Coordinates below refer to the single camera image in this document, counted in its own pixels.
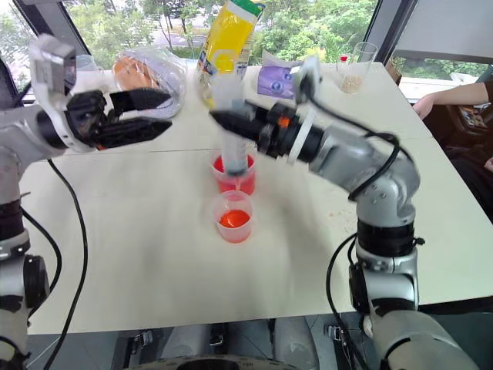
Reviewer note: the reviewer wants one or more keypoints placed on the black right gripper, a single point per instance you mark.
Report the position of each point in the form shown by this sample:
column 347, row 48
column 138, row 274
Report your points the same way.
column 279, row 129

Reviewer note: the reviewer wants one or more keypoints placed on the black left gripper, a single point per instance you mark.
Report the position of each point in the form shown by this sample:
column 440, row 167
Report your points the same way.
column 86, row 115

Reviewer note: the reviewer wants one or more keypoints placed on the clear plastic syringe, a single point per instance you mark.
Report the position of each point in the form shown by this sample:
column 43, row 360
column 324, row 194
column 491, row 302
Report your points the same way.
column 234, row 154

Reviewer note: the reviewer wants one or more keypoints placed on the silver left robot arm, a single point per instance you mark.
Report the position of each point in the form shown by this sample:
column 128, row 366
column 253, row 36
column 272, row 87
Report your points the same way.
column 15, row 127

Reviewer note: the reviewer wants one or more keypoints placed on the bystander bare forearm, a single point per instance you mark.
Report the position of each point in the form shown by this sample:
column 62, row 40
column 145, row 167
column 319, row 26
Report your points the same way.
column 462, row 93

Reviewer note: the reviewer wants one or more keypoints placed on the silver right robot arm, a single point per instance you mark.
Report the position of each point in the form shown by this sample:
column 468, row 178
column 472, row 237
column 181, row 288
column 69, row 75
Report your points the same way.
column 385, row 192

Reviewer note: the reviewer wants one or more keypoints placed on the fuller cup of red liquid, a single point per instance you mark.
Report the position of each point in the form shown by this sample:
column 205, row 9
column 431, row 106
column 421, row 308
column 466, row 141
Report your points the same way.
column 248, row 177

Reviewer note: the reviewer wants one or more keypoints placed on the emptier cup of red liquid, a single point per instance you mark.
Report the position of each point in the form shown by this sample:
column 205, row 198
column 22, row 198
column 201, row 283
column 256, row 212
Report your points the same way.
column 233, row 221

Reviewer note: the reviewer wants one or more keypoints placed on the bystander bare hand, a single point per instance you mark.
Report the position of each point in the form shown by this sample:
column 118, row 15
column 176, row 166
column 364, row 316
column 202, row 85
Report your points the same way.
column 425, row 106

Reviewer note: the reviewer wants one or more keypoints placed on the purple white package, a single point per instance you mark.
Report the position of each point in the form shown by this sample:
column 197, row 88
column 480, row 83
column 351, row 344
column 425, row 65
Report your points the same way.
column 275, row 79

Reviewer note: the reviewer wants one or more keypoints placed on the clear bag with orange contents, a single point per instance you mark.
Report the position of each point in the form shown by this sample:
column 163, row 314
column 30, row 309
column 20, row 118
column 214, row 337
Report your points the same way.
column 161, row 73

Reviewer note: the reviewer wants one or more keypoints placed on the yellow snack bag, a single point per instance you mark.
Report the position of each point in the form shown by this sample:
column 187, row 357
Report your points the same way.
column 229, row 34

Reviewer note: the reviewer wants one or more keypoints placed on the small red capped bottle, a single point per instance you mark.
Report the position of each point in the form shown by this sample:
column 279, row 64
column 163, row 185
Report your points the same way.
column 343, row 58

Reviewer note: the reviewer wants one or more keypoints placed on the tall clear glass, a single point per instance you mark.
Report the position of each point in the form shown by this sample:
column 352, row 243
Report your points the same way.
column 356, row 73

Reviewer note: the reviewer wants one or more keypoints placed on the bystander dark clothed body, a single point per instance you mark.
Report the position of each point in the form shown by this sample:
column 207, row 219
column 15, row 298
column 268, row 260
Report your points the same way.
column 462, row 154

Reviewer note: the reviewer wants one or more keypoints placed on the grey roller blind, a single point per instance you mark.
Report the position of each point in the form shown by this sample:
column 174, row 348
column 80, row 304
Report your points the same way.
column 447, row 27

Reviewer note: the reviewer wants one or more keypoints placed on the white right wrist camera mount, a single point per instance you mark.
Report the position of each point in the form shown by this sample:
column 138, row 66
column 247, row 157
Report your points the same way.
column 308, row 73

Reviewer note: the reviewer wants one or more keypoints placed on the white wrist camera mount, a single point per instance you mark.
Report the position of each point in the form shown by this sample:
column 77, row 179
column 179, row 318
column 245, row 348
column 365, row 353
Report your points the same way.
column 50, row 61
column 308, row 73

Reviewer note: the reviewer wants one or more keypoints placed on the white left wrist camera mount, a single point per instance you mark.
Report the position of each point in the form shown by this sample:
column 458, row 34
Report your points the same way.
column 50, row 61

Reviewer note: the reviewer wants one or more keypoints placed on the dark window frame post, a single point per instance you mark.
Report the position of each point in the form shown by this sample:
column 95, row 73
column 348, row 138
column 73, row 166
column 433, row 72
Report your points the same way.
column 54, row 19
column 389, row 27

